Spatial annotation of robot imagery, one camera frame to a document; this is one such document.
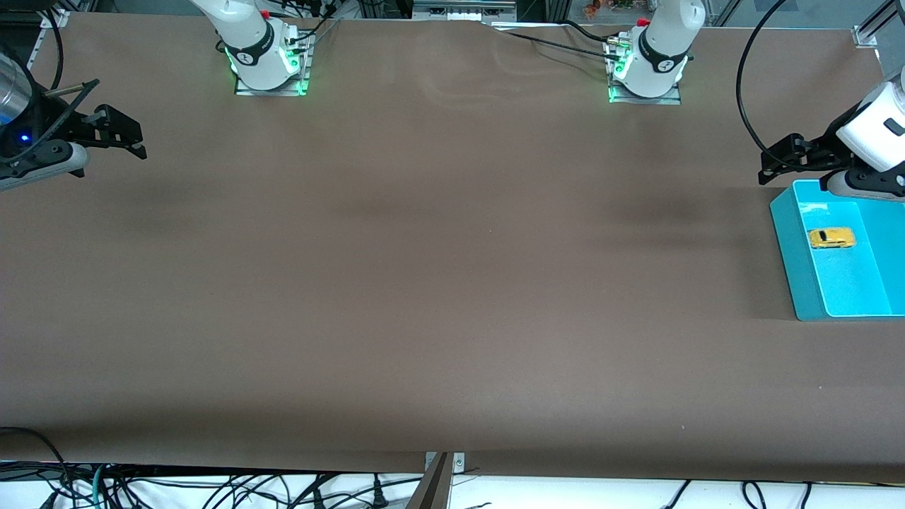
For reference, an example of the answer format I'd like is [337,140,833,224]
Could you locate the grey aluminium frame equipment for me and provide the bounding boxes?
[412,0,518,22]

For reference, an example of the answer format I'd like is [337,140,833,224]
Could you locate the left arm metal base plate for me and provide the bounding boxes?
[608,35,683,105]

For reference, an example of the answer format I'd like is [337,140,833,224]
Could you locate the teal plastic bin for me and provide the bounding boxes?
[769,178,905,322]

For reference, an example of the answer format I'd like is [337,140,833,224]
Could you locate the short black base cable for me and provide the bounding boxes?
[560,20,612,45]

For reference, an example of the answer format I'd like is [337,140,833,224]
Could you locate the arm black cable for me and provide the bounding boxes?
[736,0,789,160]
[14,8,100,142]

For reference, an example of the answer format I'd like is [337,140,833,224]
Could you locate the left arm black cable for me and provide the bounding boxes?
[736,0,789,160]

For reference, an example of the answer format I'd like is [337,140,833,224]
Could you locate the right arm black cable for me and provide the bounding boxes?
[14,8,100,142]

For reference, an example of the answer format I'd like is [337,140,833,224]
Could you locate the long black base cable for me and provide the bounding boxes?
[495,28,624,64]

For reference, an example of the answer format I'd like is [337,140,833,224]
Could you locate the dark slanted beam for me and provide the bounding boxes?
[407,452,453,509]

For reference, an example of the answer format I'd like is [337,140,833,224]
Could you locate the orange background object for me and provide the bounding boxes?
[583,0,637,18]

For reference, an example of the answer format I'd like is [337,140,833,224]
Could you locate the yellow beetle toy car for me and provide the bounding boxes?
[808,226,856,250]

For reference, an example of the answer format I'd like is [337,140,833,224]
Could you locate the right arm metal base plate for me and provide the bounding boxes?
[235,32,313,96]

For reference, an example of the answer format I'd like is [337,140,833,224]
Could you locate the black looped floor cable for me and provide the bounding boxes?
[0,426,71,509]

